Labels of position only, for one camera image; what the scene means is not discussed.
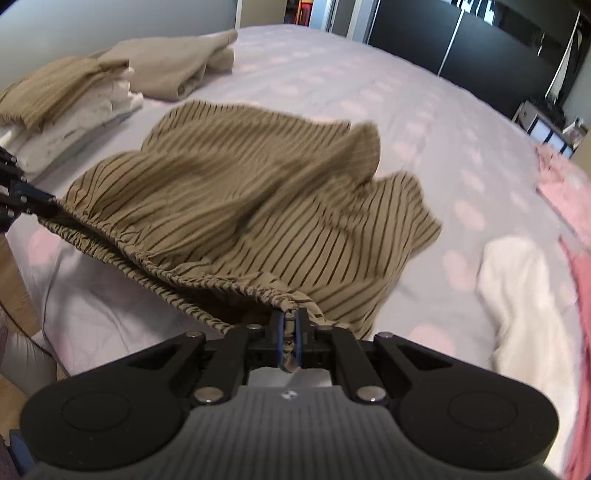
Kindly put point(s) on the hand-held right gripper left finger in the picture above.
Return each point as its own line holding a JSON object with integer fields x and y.
{"x": 277, "y": 339}

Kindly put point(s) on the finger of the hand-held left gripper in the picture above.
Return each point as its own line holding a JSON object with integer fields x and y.
{"x": 27, "y": 202}

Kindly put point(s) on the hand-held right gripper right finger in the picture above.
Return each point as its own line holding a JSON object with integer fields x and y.
{"x": 301, "y": 339}

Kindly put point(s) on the tan striped shorts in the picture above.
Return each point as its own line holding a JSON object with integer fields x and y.
{"x": 258, "y": 207}

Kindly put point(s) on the stack of folded clothes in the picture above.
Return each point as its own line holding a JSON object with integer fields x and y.
{"x": 76, "y": 120}

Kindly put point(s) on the folded tan striped garment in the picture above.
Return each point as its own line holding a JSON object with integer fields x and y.
{"x": 44, "y": 90}

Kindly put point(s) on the folded beige garment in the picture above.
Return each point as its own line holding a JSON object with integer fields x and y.
{"x": 173, "y": 62}

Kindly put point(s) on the lilac heart print bed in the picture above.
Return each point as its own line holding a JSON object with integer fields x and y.
{"x": 415, "y": 138}

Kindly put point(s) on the white fluffy garment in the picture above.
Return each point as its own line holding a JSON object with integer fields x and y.
{"x": 531, "y": 314}

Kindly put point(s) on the pink garment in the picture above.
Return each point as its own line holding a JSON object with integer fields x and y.
{"x": 575, "y": 258}

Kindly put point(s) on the white cube shelf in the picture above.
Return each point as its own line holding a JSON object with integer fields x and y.
{"x": 547, "y": 127}

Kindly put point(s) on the black wardrobe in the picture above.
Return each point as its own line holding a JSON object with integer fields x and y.
{"x": 461, "y": 37}

